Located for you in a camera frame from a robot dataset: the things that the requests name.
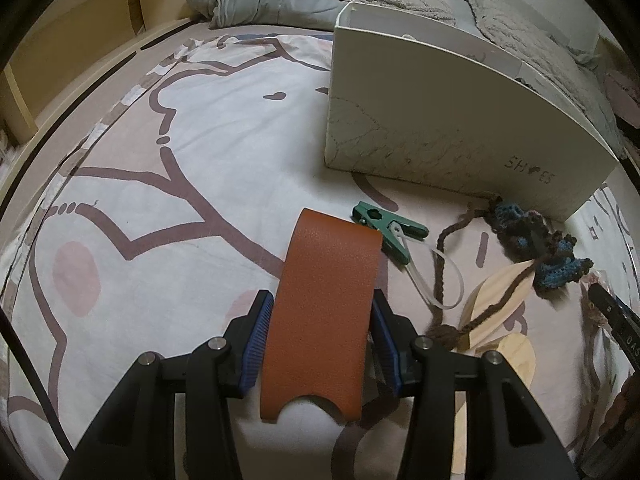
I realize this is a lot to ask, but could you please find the green clothespin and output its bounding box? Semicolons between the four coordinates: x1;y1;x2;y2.
351;201;430;267

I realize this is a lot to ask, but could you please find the white cardboard shoe box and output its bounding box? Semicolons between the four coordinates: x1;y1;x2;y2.
322;1;621;222

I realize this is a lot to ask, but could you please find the dark blue crochet piece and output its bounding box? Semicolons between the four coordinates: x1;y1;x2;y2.
482;197;593;293

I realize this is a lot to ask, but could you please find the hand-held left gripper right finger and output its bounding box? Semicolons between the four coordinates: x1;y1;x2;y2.
370;289;581;480

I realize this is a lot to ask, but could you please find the printed cartoon blanket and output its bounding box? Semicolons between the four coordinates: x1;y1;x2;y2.
0;30;640;480

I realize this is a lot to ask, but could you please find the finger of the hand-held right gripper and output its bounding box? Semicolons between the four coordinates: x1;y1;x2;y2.
587;282;640;378

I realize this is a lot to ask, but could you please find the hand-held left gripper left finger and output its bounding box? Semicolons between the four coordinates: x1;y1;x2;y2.
60;289;275;480

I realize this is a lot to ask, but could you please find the brown yarn cord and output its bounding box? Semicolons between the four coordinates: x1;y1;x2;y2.
425;205;551;352

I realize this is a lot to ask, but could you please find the clear plastic loop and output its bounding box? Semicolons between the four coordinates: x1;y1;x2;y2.
392;225;466;311

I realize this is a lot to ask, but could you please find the rounded wooden block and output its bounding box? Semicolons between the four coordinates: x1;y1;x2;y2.
492;332;537;387

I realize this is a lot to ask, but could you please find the wooden shelf unit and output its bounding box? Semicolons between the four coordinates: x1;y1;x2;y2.
0;0;196;146

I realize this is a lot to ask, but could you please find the black cable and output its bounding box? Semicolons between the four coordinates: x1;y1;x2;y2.
0;310;76;461

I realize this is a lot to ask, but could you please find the leaf-shaped wooden piece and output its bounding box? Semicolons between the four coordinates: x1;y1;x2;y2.
457;260;542;352

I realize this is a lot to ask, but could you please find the brown leather piece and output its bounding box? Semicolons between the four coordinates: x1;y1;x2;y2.
259;207;383;426

